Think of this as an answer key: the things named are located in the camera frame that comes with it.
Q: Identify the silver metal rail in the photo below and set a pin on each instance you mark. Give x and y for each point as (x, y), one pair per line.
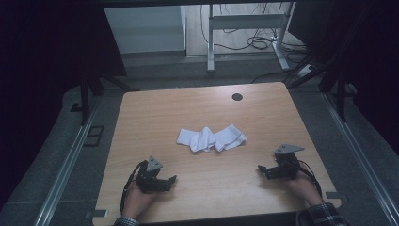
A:
(360, 157)
(67, 169)

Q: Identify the person's plaid sleeve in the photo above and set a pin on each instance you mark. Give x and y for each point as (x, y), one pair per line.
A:
(126, 222)
(323, 215)

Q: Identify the white sock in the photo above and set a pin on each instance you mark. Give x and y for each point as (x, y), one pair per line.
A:
(197, 140)
(230, 137)

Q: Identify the white metal desk frame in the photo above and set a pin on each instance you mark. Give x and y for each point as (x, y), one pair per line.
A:
(247, 21)

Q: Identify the person's left plaid sleeve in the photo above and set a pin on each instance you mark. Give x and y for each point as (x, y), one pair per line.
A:
(126, 222)

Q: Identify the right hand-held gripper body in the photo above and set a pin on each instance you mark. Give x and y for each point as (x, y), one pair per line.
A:
(284, 166)

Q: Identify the black metal stand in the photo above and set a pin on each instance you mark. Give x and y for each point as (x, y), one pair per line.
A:
(341, 94)

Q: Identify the person's right plaid sleeve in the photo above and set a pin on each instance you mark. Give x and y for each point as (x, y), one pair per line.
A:
(323, 215)

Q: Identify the person's left hand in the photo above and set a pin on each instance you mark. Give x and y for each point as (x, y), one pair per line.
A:
(137, 201)

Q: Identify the dark curtain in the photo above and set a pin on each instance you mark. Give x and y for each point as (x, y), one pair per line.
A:
(47, 47)
(370, 62)

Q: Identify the person's right hand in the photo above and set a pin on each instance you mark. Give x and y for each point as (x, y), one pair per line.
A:
(306, 188)

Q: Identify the white cabinet panel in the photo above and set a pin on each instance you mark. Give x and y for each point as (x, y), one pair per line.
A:
(144, 28)

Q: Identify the black round table grommet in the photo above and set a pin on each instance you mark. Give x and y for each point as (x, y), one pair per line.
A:
(237, 97)

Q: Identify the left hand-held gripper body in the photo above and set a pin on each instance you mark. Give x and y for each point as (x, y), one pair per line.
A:
(150, 182)

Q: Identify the white power strip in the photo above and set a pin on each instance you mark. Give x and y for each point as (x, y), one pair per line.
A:
(305, 70)

